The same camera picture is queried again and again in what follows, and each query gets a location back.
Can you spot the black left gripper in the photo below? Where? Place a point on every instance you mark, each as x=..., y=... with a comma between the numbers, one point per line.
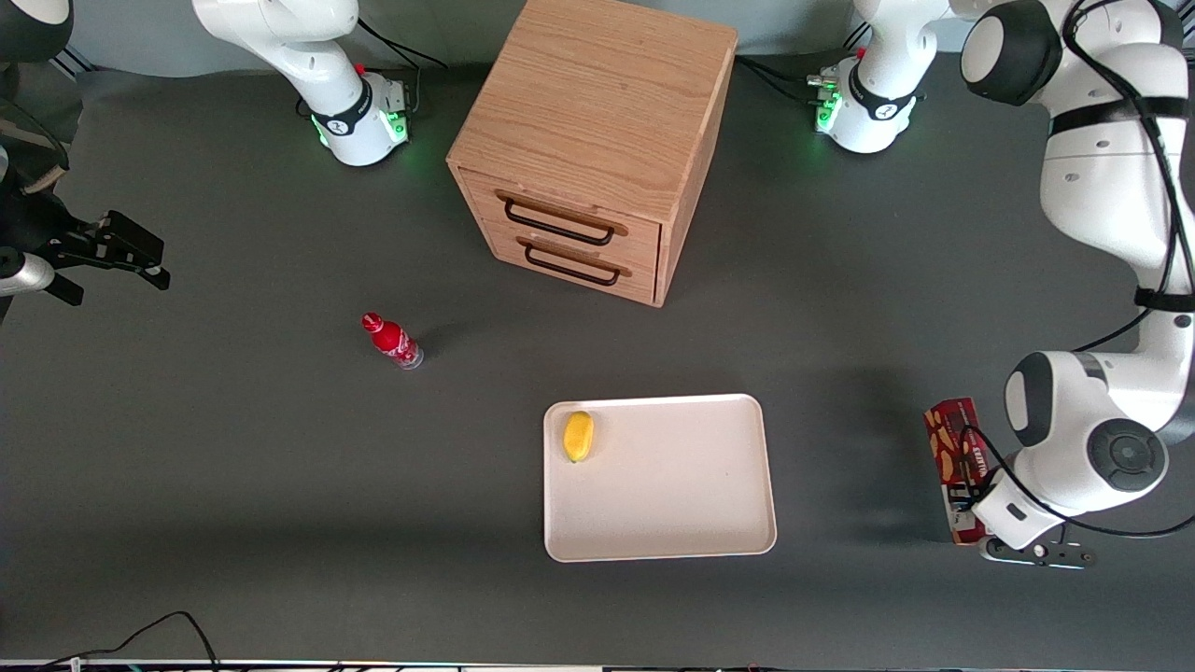
x=959, y=495

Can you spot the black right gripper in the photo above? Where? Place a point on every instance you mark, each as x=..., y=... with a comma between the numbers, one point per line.
x=35, y=227

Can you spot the red cookie box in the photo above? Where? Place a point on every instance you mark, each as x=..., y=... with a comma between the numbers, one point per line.
x=948, y=439

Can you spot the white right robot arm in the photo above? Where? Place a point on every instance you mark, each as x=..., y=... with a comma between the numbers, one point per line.
x=299, y=56

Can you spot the cream plastic tray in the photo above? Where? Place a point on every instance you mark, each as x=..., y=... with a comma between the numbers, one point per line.
x=672, y=495

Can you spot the red soda bottle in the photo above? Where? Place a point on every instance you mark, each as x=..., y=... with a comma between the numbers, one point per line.
x=392, y=342

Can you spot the narrow wooden drawer front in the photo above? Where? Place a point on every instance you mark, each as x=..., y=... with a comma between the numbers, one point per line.
x=644, y=282

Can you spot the yellow mango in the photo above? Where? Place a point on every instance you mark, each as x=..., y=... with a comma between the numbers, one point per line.
x=578, y=436

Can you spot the wide wooden drawer front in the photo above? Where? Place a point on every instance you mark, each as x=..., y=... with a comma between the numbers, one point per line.
x=644, y=244

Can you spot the wooden drawer cabinet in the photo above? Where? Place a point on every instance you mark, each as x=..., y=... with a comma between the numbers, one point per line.
x=597, y=93

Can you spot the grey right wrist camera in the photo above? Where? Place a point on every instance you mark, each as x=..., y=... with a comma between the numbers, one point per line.
x=23, y=272

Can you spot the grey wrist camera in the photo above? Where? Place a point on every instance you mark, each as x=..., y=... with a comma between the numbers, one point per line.
x=1041, y=554
x=23, y=272

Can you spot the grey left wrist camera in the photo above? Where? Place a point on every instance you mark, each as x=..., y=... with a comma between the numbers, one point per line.
x=1041, y=554

